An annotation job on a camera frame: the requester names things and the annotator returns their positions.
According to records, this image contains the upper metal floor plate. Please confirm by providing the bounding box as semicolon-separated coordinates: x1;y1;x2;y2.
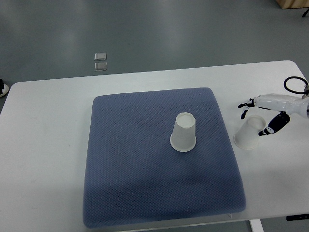
94;52;107;61

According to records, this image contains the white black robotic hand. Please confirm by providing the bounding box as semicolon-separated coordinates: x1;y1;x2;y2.
238;94;309;136

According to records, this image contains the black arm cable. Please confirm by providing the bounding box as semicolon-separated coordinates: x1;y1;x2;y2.
283;76;309;99

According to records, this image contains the black table control panel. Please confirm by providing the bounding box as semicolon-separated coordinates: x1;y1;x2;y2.
286;214;309;221

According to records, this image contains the white table leg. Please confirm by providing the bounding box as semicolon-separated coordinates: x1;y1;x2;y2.
249;219;264;232

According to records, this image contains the black white sneaker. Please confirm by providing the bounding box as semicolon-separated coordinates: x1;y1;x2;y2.
0;79;9;97

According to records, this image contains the black tripod foot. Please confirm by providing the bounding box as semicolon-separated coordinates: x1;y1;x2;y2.
302;8;309;17

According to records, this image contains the white paper cup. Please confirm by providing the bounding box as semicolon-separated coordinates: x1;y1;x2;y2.
170;112;196;152
233;115;266;150

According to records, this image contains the blue textured cushion mat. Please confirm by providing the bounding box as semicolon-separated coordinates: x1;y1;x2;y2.
83;87;246;228

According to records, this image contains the wooden box corner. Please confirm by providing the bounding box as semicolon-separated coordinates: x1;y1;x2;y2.
276;0;309;9

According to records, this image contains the white paper cup on mat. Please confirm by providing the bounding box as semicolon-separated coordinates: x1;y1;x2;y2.
170;112;196;152

